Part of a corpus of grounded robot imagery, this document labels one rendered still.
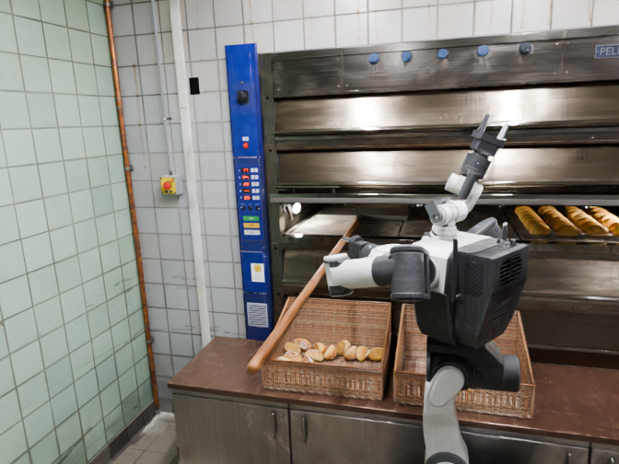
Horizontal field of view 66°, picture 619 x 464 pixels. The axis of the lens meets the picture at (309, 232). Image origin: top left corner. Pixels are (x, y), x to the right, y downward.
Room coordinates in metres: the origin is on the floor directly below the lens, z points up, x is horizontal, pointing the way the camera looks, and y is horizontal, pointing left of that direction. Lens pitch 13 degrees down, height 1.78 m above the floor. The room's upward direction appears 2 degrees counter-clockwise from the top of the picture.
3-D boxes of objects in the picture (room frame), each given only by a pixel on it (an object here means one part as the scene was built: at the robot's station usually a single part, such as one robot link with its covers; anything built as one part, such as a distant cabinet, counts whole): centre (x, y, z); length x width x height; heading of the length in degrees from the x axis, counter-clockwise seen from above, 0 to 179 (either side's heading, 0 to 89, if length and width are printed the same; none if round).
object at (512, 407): (1.98, -0.66, 0.72); 0.56 x 0.49 x 0.28; 74
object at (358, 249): (1.73, -0.20, 1.28); 0.12 x 0.10 x 0.13; 40
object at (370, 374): (2.14, -0.08, 0.72); 0.56 x 0.49 x 0.28; 75
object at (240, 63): (3.42, 0.04, 1.07); 1.93 x 0.16 x 2.15; 164
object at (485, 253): (1.38, -0.46, 1.27); 0.34 x 0.30 x 0.36; 130
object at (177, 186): (2.61, 0.74, 1.46); 0.10 x 0.07 x 0.10; 74
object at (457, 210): (1.44, -0.43, 1.47); 0.10 x 0.07 x 0.09; 130
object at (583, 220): (2.50, -1.39, 1.21); 0.61 x 0.48 x 0.06; 164
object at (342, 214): (2.98, -0.35, 1.20); 0.55 x 0.36 x 0.03; 75
